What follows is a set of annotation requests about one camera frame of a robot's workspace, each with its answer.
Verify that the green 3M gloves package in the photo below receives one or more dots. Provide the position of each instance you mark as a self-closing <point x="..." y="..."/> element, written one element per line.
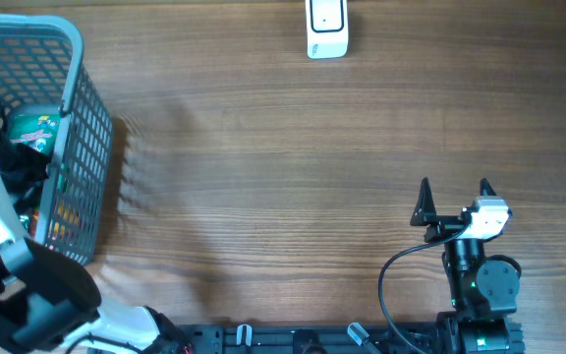
<point x="36" y="131"/>

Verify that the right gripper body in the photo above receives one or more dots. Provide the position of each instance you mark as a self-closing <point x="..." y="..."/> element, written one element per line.
<point x="444" y="228"/>

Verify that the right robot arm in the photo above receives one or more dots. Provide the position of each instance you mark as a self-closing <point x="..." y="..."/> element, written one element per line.
<point x="483" y="288"/>

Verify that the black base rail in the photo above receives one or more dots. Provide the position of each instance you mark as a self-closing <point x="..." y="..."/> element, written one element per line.
<point x="429" y="337"/>

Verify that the white barcode scanner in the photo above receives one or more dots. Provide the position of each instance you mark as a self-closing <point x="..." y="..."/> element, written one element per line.
<point x="327" y="28"/>

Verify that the grey plastic mesh basket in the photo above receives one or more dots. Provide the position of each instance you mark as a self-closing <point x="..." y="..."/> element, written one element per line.
<point x="42" y="72"/>

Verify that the orange snack packet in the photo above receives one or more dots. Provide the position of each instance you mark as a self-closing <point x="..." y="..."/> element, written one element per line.
<point x="67" y="224"/>

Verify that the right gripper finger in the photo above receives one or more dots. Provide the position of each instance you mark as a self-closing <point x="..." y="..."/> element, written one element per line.
<point x="485" y="188"/>
<point x="424" y="213"/>

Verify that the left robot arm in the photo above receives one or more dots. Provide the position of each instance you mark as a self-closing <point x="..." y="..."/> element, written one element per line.
<point x="47" y="300"/>

